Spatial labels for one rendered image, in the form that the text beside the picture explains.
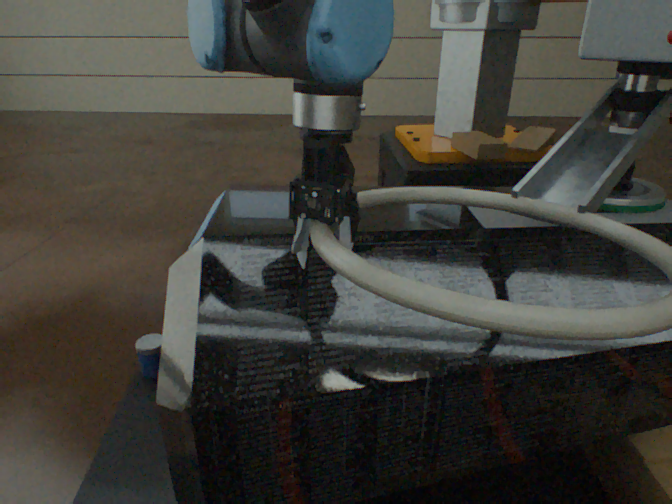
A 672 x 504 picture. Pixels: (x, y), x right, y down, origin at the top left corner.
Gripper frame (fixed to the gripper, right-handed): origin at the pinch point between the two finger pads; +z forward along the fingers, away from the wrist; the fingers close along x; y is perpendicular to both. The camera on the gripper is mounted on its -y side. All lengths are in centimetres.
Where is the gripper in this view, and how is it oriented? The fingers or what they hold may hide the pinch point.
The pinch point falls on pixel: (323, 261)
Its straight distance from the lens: 72.9
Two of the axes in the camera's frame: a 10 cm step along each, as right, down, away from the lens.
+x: 9.8, 1.3, -1.8
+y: -2.2, 3.7, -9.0
